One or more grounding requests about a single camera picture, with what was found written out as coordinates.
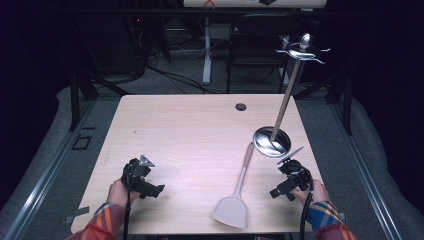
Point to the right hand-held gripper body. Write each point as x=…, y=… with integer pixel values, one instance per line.
x=296, y=175

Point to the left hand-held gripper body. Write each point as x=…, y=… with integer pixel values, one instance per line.
x=135, y=173

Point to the metal utensil rack stand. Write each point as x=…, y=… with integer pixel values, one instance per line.
x=270, y=141

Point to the beige spatula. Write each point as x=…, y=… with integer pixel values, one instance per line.
x=231, y=210

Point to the person's left hand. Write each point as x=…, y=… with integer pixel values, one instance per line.
x=116, y=195

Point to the person's right hand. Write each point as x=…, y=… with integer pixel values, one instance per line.
x=319, y=194

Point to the grey tape strip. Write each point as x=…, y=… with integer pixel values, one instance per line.
x=77, y=213

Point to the dark computer tower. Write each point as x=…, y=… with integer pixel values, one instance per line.
x=110, y=43

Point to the black chair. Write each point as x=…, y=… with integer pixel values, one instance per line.
x=256, y=43

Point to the white desk leg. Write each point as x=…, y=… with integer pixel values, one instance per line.
x=207, y=53

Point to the aluminium floor rail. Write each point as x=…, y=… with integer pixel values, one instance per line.
x=370, y=180
x=43, y=180

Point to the black metal frame stand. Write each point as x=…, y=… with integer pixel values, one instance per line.
x=80, y=90
x=346, y=100

